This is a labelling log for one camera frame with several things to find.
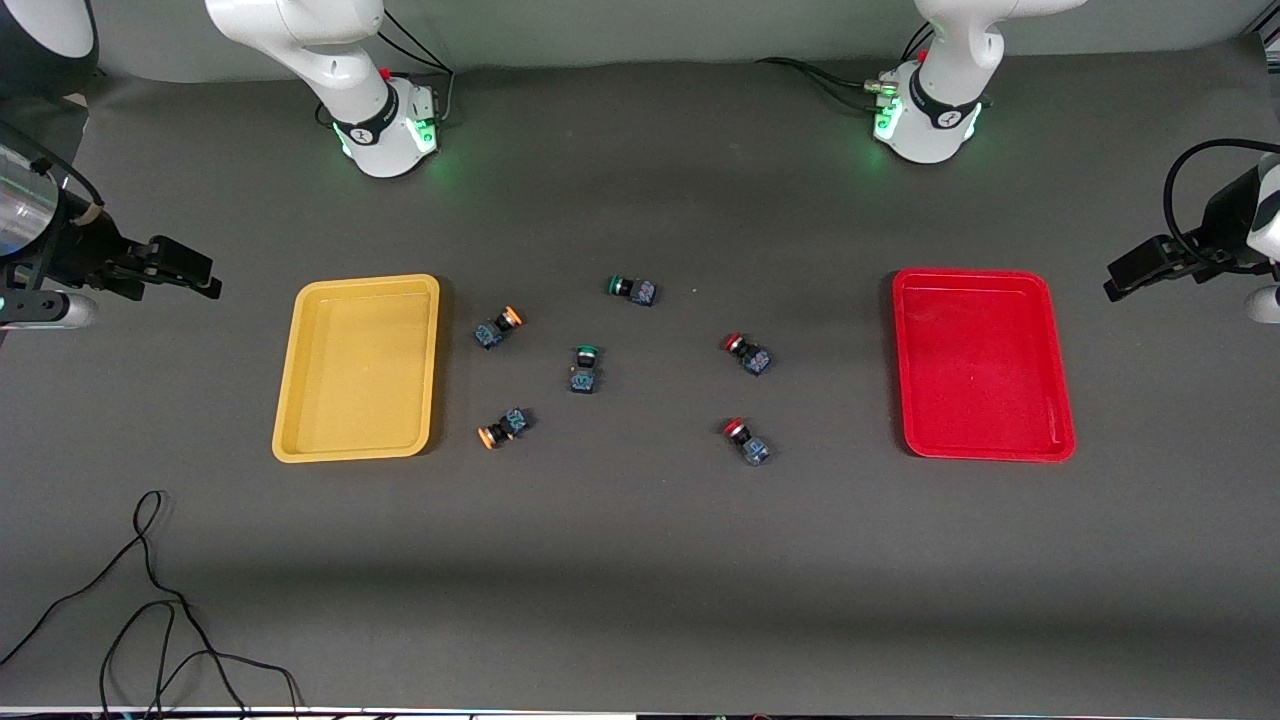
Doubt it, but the yellow push button switch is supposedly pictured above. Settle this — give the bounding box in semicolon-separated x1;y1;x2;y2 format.
478;407;533;450
474;306;524;350

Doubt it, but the red push button switch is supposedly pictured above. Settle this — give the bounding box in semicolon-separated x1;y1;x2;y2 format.
721;417;771;467
721;332;772;376

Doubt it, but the red plastic tray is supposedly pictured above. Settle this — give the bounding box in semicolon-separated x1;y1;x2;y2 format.
892;268;1077;463

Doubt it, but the yellow plastic tray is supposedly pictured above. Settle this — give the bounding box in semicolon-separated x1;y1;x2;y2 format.
272;274;441;464

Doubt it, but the thin black loose cable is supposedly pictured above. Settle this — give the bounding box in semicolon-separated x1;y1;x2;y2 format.
0;490;301;720

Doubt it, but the black right arm base cable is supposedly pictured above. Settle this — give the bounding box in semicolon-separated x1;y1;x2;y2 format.
376;8;457;127

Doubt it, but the black arm base cable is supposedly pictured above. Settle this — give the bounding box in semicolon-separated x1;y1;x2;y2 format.
755;57;896;111
898;18;937;66
376;8;457;127

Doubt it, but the black left arm base cable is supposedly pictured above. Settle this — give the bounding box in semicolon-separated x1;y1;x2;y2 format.
755;57;896;111
898;18;937;66

